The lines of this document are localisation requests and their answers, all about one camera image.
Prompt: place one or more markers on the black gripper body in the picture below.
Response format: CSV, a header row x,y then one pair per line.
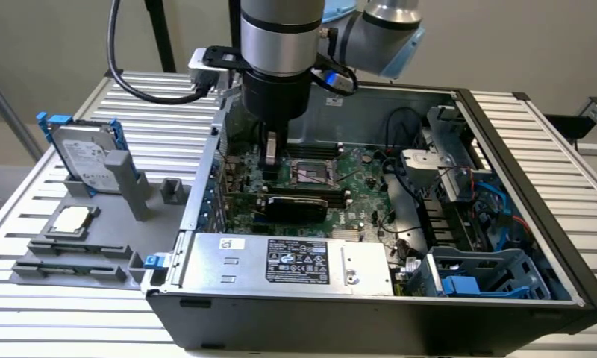
x,y
276,97

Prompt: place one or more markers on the black graphics card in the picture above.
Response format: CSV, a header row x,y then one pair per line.
x,y
296,209

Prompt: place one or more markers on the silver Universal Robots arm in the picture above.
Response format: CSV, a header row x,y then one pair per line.
x,y
279,41

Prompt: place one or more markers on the black RAM slot bank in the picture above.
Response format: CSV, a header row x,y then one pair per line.
x,y
308,194
313,150

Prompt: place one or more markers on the green motherboard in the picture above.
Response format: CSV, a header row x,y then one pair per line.
x,y
363,194

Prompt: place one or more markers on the black tripod pole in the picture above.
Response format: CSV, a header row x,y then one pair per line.
x,y
162,37

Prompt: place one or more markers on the silver power supply unit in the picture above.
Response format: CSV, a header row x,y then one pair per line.
x,y
259,266

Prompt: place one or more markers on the metal drive cage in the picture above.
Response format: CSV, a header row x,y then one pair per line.
x,y
443,160

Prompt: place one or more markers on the hard disk with blue rails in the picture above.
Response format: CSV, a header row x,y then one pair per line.
x,y
86,156

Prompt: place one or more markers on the blue case latch clip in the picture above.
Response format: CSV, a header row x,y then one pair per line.
x,y
156,260

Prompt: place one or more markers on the grey parts rack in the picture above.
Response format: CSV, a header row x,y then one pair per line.
x,y
104,238

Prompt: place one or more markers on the silver CPU chip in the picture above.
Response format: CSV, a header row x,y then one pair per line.
x,y
72,220

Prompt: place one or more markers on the black open PC case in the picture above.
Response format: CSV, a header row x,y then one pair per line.
x,y
328,324

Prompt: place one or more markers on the blue disk bay latch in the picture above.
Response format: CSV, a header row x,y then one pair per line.
x,y
460,286

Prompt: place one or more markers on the blue drive bay cage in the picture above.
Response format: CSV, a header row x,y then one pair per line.
x,y
497,272

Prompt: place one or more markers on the CPU socket with metal frame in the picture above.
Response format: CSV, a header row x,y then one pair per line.
x,y
315,171

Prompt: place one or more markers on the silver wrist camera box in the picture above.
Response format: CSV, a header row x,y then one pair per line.
x,y
201,65

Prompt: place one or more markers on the grey metal frame pole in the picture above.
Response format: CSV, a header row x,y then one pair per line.
x,y
6,112

